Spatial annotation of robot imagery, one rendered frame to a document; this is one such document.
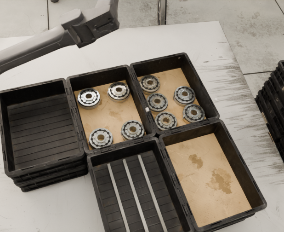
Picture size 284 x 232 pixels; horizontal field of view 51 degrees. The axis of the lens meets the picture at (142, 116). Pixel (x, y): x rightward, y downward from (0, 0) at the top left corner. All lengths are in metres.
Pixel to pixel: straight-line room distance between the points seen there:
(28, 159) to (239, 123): 1.04
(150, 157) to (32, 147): 0.51
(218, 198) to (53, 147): 0.72
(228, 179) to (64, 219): 0.71
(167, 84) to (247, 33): 1.83
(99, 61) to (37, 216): 0.89
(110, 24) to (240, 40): 2.30
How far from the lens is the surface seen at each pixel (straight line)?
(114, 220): 1.21
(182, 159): 1.31
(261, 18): 3.45
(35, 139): 1.37
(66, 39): 0.93
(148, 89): 1.44
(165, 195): 1.25
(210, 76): 1.77
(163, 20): 2.13
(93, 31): 0.92
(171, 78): 1.53
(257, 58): 3.02
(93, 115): 1.39
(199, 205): 1.26
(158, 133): 1.24
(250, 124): 1.66
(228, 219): 1.18
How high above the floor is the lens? 2.02
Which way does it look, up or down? 59 degrees down
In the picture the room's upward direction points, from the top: 8 degrees clockwise
